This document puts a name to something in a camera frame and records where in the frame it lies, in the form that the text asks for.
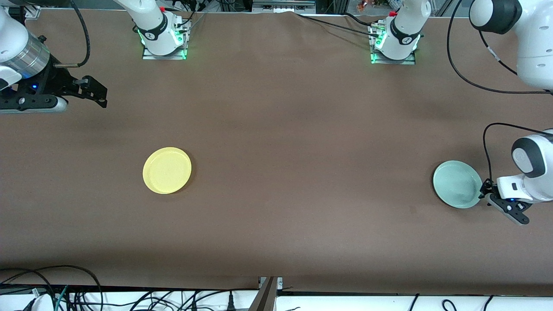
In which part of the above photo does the pale green round plate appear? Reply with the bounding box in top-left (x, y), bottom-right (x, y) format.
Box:
top-left (432, 160), bottom-right (483, 209)

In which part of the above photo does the yellow round plate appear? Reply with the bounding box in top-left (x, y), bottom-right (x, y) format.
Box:
top-left (143, 147), bottom-right (192, 195)

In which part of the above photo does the white side bench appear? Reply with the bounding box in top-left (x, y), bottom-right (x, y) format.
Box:
top-left (0, 289), bottom-right (553, 311)

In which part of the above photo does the brown table cover cloth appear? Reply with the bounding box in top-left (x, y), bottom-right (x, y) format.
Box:
top-left (0, 9), bottom-right (553, 296)

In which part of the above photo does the white round device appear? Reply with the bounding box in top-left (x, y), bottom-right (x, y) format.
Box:
top-left (24, 293), bottom-right (54, 311)

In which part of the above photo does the aluminium profile beam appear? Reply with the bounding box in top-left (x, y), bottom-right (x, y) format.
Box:
top-left (248, 276), bottom-right (283, 311)

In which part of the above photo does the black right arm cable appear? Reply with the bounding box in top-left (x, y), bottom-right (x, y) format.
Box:
top-left (54, 0), bottom-right (92, 68)

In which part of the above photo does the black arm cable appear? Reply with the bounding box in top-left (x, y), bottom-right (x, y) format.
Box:
top-left (447, 0), bottom-right (553, 182)
top-left (54, 0), bottom-right (92, 68)

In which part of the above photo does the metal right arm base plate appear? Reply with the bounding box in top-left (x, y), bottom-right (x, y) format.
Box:
top-left (142, 19), bottom-right (189, 60)

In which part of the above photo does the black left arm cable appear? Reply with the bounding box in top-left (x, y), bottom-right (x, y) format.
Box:
top-left (447, 0), bottom-right (553, 182)

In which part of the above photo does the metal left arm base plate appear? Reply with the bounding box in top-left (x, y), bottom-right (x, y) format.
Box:
top-left (369, 24), bottom-right (417, 65)

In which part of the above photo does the black looped floor cable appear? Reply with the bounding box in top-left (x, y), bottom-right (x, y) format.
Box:
top-left (0, 265), bottom-right (103, 311)

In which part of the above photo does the green thin cable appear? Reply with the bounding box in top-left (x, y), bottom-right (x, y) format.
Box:
top-left (54, 285), bottom-right (70, 311)

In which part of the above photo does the grey metal frame piece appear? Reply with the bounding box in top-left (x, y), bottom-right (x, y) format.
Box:
top-left (252, 0), bottom-right (316, 13)

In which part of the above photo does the long black base cable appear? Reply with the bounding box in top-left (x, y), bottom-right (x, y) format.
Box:
top-left (296, 13), bottom-right (381, 36)

